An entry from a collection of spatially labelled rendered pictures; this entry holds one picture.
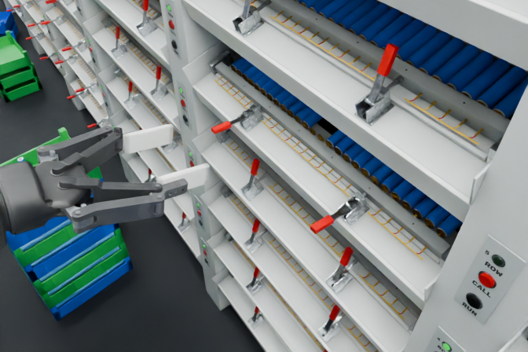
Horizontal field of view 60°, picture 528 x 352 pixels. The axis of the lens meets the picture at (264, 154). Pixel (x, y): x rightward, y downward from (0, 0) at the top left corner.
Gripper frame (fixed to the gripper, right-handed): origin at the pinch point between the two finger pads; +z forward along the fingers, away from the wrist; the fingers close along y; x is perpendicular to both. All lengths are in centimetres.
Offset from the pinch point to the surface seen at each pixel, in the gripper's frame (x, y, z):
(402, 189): -2.1, 17.7, 27.8
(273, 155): -8.3, -3.0, 21.3
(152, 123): -44, -69, 31
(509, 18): 28.1, 27.0, 12.9
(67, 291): -97, -60, -1
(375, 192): -3.3, 15.5, 25.0
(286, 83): 7.4, -0.5, 18.0
